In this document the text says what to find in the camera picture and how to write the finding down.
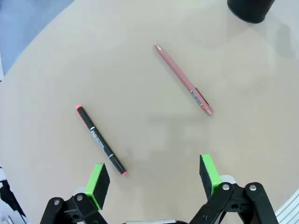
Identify black marker pink ends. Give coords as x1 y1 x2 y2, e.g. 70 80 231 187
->
75 104 128 177

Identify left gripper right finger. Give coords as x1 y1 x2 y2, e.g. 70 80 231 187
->
189 154 280 224

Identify black mesh pen holder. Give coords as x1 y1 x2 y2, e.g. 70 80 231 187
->
226 0 276 24

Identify white ribbed panel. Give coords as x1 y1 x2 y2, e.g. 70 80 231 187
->
274 190 299 224

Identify black white floor equipment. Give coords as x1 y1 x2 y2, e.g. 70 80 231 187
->
0 165 27 219

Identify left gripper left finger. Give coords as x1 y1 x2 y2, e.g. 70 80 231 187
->
39 162 111 224

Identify dark red pen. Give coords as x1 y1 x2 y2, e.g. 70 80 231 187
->
153 42 214 117

